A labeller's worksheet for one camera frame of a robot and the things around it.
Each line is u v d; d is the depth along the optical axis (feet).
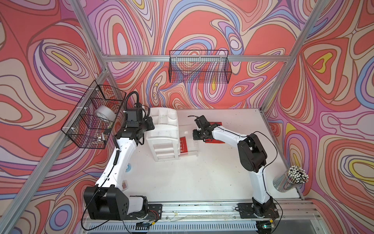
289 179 2.28
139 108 2.23
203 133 2.41
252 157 1.79
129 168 2.89
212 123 2.57
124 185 2.68
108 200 1.27
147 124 2.35
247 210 2.39
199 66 3.14
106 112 2.42
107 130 2.45
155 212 2.36
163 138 2.42
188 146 3.22
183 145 3.22
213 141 2.37
